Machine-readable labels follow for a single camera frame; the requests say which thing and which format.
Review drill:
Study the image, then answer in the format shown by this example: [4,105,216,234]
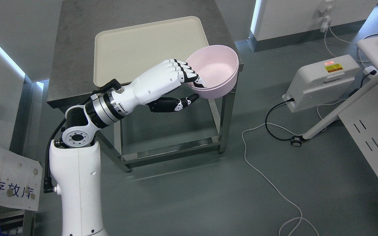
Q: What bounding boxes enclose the pink bowl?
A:
[186,45,240,91]
[188,72,239,99]

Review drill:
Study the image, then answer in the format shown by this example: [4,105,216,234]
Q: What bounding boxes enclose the cream plastic tray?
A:
[93,16,209,87]

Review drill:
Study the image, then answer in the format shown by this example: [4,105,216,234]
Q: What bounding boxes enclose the white floor cable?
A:
[242,26,378,236]

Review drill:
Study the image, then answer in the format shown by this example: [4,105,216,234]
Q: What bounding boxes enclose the white sign board blue letters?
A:
[0,147,43,211]

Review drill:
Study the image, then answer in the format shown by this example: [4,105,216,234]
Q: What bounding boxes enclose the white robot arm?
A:
[44,79,123,236]

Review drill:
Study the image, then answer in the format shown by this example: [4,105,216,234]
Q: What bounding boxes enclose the white wall plug adapter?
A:
[320,15,331,33]

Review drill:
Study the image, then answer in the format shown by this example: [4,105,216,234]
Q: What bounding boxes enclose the stainless steel table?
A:
[47,0,237,173]

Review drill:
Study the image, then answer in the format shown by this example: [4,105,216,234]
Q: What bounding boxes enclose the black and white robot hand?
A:
[114,59,206,113]

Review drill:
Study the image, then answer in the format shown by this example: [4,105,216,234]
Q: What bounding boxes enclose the white device with warning label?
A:
[282,55,361,113]

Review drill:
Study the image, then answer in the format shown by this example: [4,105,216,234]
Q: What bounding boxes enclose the black power cable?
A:
[265,69,378,141]

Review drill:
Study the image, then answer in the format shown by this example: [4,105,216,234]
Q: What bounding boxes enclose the white stand leg with caster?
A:
[290,77,378,147]

